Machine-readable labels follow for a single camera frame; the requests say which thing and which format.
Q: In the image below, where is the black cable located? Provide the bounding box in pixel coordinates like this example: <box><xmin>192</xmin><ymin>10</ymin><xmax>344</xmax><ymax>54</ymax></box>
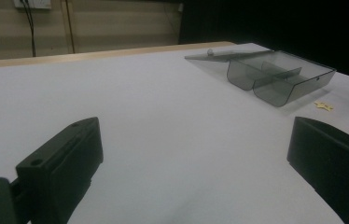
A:
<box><xmin>20</xmin><ymin>0</ymin><xmax>37</xmax><ymax>58</ymax></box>

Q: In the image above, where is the smoky clear plastic box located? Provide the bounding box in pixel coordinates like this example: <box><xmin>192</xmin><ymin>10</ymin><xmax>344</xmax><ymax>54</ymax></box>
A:
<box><xmin>184</xmin><ymin>48</ymin><xmax>338</xmax><ymax>108</ymax></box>

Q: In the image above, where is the small gold star ornament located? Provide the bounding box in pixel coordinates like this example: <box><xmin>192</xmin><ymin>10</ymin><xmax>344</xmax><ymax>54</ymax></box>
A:
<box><xmin>314</xmin><ymin>101</ymin><xmax>335</xmax><ymax>113</ymax></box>

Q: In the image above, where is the black curtain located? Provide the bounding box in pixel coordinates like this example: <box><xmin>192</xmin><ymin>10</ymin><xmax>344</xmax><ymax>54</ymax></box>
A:
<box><xmin>178</xmin><ymin>0</ymin><xmax>349</xmax><ymax>83</ymax></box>

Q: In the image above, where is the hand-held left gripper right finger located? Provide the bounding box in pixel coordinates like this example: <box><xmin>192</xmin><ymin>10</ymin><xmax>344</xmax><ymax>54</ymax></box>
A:
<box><xmin>286</xmin><ymin>116</ymin><xmax>349</xmax><ymax>224</ymax></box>

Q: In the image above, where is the thin brown cable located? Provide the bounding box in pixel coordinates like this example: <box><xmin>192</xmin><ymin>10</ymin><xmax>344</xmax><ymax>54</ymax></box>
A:
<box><xmin>64</xmin><ymin>0</ymin><xmax>77</xmax><ymax>54</ymax></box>

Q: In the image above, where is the white wall socket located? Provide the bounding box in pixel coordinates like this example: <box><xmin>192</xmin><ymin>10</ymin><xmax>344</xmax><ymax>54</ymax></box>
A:
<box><xmin>13</xmin><ymin>0</ymin><xmax>52</xmax><ymax>9</ymax></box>

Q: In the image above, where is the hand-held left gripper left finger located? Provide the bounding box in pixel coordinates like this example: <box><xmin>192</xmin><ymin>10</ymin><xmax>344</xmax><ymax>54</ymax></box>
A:
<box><xmin>15</xmin><ymin>117</ymin><xmax>105</xmax><ymax>224</ymax></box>

